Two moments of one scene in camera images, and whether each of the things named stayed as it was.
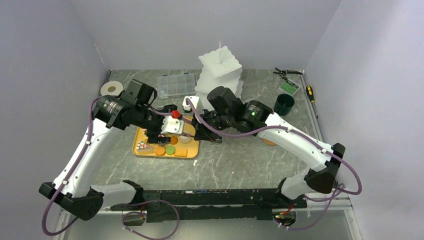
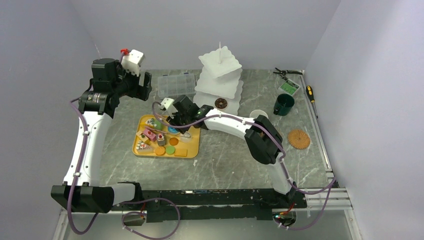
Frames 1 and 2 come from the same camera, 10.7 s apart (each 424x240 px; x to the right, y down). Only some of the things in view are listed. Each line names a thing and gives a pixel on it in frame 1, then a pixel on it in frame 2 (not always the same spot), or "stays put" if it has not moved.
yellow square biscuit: x=180 y=152 stays put
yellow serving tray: x=184 y=146 stays put
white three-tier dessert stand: x=220 y=68 stays put
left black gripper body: x=153 y=123 → x=129 y=83
